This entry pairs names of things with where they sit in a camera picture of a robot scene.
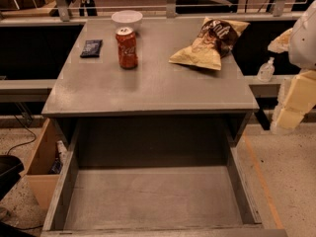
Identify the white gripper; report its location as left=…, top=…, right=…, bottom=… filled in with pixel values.
left=268, top=1, right=316, bottom=134

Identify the red coke can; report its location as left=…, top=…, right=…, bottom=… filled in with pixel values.
left=116, top=27, right=138, bottom=69

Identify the open grey top drawer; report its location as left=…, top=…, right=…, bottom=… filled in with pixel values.
left=42, top=117, right=287, bottom=237

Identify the clear sanitizer pump bottle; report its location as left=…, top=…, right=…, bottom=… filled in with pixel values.
left=257, top=57, right=275, bottom=82

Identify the yellow brown chip bag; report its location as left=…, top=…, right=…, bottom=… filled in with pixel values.
left=169, top=17, right=249, bottom=71

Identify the white bowl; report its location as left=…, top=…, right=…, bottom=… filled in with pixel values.
left=112, top=10, right=143, bottom=33

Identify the dark blue snack packet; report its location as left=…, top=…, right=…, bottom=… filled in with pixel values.
left=80, top=39, right=103, bottom=58

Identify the grey cabinet with drawers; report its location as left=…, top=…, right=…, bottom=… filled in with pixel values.
left=40, top=18, right=260, bottom=150

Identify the metal railing with posts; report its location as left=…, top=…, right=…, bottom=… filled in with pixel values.
left=0, top=0, right=314, bottom=21

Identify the bottle in cardboard box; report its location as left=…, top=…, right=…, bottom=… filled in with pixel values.
left=49, top=140, right=67, bottom=174

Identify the cardboard box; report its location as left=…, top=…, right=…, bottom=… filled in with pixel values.
left=26, top=118, right=61, bottom=210

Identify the black object at left edge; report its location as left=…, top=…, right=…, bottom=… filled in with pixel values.
left=0, top=155, right=24, bottom=200

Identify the black floor cable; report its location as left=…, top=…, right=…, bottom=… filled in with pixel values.
left=6, top=114, right=38, bottom=156

